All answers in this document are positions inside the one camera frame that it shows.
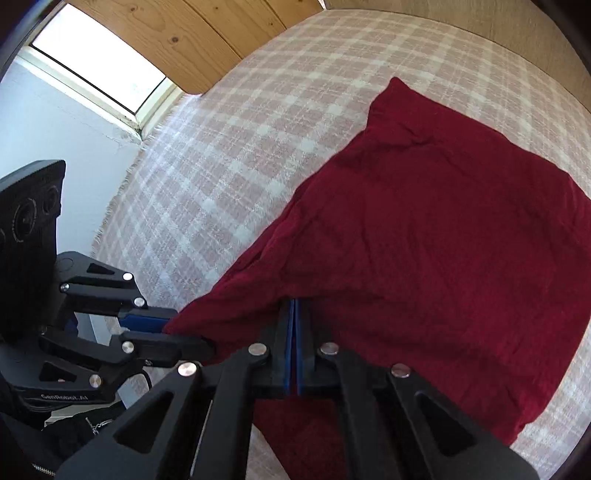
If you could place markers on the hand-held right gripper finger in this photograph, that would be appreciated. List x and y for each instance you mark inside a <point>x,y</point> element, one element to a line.
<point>289,350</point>
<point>300,350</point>

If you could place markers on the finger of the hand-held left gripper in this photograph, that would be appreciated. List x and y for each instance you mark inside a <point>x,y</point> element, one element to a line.
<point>147,321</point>
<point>161,348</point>

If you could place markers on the dark red garment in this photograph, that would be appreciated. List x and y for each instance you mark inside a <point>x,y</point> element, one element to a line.
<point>415,230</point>

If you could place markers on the black zippered jacket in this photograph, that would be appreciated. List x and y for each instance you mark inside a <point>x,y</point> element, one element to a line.
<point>69,438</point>

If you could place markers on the pink plaid blanket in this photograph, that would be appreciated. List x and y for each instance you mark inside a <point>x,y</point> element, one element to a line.
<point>231,161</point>

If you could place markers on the pine plank board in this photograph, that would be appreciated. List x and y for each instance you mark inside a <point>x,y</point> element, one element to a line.
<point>184,37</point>

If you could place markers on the large light wooden board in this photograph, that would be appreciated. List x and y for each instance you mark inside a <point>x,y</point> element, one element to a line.
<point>461,23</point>

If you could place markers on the white window frame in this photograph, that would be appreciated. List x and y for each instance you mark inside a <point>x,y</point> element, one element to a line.
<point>152,108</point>

